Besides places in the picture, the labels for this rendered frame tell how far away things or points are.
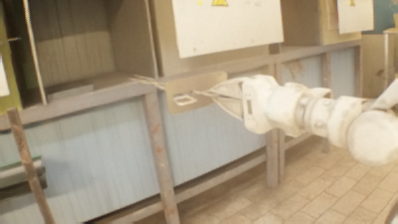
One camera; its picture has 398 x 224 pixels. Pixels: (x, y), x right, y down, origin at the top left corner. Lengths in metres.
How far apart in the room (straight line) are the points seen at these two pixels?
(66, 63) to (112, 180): 0.75
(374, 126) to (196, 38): 0.85
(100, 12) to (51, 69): 0.44
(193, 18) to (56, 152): 0.76
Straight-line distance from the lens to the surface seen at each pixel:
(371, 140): 0.35
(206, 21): 1.12
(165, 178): 1.28
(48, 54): 1.64
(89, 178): 1.22
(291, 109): 0.42
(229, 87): 0.56
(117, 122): 1.17
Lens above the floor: 1.02
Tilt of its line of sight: 14 degrees down
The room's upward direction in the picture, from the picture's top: 7 degrees counter-clockwise
